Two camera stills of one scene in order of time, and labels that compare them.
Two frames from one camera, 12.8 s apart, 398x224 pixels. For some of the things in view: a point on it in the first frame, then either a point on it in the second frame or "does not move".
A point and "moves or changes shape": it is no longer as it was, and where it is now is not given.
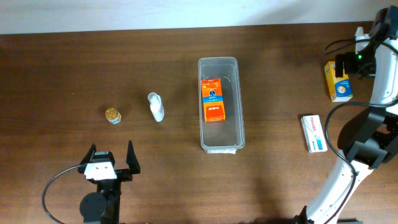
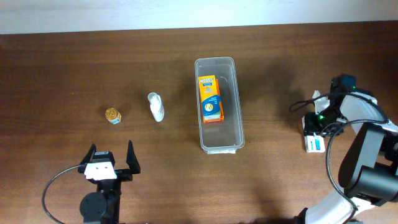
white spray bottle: [156, 106] does not move
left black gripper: [130, 160] does not move
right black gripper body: [361, 63] → [327, 123]
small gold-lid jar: [112, 115] does not move
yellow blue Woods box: [340, 88] moves or changes shape
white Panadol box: [314, 134] does not move
